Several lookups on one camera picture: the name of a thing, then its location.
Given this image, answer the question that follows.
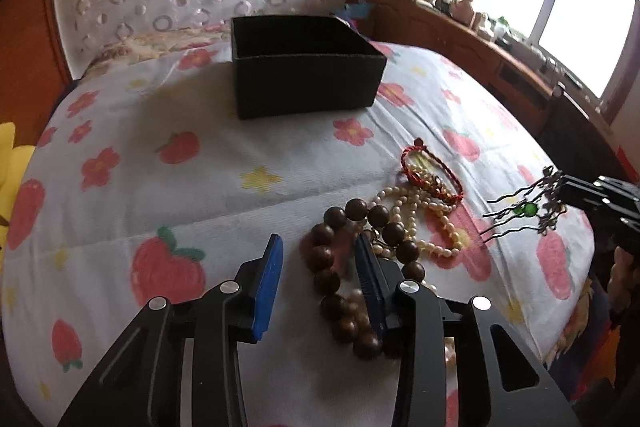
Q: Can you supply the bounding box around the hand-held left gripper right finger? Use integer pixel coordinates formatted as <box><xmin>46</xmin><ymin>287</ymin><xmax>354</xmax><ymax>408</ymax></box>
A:
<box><xmin>354</xmin><ymin>233</ymin><xmax>583</xmax><ymax>427</ymax></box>

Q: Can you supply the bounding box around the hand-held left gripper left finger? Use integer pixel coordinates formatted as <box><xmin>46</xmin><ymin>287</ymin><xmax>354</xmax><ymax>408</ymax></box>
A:
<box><xmin>57</xmin><ymin>234</ymin><xmax>284</xmax><ymax>427</ymax></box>

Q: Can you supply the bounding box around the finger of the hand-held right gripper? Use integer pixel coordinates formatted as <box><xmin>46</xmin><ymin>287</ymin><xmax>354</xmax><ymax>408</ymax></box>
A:
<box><xmin>556</xmin><ymin>174</ymin><xmax>640</xmax><ymax>208</ymax></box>
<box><xmin>592</xmin><ymin>203</ymin><xmax>640</xmax><ymax>238</ymax></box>

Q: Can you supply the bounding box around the metal hairpin with green beads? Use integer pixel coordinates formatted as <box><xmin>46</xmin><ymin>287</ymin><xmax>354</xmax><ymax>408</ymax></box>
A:
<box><xmin>482</xmin><ymin>166</ymin><xmax>569</xmax><ymax>239</ymax></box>

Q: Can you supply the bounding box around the brown wooden bead bracelet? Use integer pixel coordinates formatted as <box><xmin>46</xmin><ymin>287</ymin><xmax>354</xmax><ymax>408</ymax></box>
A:
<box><xmin>310</xmin><ymin>198</ymin><xmax>427</xmax><ymax>361</ymax></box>

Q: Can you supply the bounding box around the black box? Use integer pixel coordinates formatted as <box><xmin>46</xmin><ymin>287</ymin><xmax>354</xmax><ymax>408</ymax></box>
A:
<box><xmin>230</xmin><ymin>14</ymin><xmax>389</xmax><ymax>120</ymax></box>

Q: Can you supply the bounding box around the floral strawberry bed sheet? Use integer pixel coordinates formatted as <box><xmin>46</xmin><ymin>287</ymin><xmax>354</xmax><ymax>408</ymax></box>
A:
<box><xmin>0</xmin><ymin>41</ymin><xmax>597</xmax><ymax>427</ymax></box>

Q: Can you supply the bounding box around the brown wooden sideboard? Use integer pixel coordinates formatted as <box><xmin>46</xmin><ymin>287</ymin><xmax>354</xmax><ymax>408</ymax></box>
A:
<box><xmin>346</xmin><ymin>0</ymin><xmax>617</xmax><ymax>138</ymax></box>

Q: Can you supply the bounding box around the blue cloth item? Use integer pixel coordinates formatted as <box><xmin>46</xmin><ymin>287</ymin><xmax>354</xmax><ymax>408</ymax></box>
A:
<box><xmin>334</xmin><ymin>2</ymin><xmax>375</xmax><ymax>24</ymax></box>

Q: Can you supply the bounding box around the beige floral cloth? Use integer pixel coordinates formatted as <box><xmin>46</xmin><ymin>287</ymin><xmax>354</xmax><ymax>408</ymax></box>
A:
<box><xmin>88</xmin><ymin>25</ymin><xmax>234</xmax><ymax>66</ymax></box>

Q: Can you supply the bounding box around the yellow plush toy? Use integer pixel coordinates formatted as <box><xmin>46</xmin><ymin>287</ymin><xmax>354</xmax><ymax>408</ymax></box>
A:
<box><xmin>0</xmin><ymin>122</ymin><xmax>37</xmax><ymax>249</ymax></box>

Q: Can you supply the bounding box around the white pearl necklace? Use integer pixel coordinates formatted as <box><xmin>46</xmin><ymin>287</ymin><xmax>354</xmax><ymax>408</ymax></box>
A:
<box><xmin>345</xmin><ymin>184</ymin><xmax>467</xmax><ymax>369</ymax></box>

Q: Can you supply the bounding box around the red string bracelet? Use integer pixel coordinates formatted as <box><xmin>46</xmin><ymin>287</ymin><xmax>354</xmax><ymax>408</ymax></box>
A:
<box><xmin>399</xmin><ymin>137</ymin><xmax>465</xmax><ymax>204</ymax></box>

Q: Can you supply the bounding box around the red wooden bed frame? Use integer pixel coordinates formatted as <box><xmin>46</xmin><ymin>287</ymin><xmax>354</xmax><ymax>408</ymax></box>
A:
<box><xmin>15</xmin><ymin>0</ymin><xmax>77</xmax><ymax>92</ymax></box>

